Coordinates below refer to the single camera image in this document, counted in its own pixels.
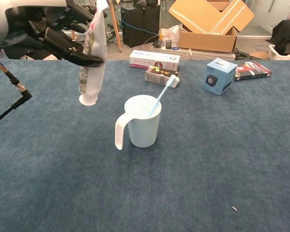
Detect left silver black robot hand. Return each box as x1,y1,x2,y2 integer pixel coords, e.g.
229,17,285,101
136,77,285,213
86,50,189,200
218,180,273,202
4,0,108,68

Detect white toothpaste tube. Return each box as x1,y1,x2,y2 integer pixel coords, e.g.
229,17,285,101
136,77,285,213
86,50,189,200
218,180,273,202
78,0,109,107

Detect light blue toothbrush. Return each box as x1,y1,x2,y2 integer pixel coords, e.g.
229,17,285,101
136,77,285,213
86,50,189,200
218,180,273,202
147,74,180,117

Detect white pink long box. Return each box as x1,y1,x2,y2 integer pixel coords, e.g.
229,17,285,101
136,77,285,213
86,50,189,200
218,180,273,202
129,50,181,72

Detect person in black jacket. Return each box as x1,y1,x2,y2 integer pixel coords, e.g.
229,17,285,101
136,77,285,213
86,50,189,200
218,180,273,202
1,29,85,60

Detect wooden tripod easel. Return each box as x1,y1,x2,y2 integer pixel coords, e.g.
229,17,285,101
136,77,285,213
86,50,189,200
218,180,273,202
71,0,123,53

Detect black computer tower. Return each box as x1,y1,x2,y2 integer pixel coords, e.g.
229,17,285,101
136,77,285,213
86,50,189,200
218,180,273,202
120,4,160,48

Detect small black silver box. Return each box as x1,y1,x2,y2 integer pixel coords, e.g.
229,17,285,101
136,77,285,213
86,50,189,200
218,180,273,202
145,65,180,88

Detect white plastic bag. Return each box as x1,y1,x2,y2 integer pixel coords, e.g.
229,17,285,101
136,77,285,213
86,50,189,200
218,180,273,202
159,24,181,48

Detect open cardboard box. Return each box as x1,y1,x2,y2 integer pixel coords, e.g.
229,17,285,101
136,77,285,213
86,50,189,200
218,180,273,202
168,0,255,53

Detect long white aluminium rails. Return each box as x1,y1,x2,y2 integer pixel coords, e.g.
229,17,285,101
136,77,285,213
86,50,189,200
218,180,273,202
151,45,236,61

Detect blue cube speaker box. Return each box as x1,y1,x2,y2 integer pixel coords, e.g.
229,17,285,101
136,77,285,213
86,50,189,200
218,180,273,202
202,58,238,96

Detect blue table mat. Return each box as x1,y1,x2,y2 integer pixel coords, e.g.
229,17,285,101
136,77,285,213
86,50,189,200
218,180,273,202
0,58,290,232

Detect flat red black box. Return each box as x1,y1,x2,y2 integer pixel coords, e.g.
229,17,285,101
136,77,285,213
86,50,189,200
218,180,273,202
233,61,273,82

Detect white storage bin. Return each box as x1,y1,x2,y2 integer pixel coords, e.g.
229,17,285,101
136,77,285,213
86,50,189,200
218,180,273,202
267,44,290,61

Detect black cloth covered object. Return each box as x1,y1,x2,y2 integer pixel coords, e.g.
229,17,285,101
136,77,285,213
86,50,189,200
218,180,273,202
272,19,290,55

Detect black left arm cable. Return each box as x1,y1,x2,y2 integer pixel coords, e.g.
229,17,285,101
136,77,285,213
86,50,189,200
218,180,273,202
0,45,33,129

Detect blue network cable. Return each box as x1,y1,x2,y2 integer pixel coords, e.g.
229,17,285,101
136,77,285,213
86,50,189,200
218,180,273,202
122,18,160,37

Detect light blue cup white handle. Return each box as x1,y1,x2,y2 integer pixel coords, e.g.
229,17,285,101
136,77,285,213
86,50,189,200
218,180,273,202
115,94,163,151

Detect black metal bracket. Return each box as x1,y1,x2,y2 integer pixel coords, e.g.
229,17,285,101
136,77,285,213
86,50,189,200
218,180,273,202
234,48,252,60

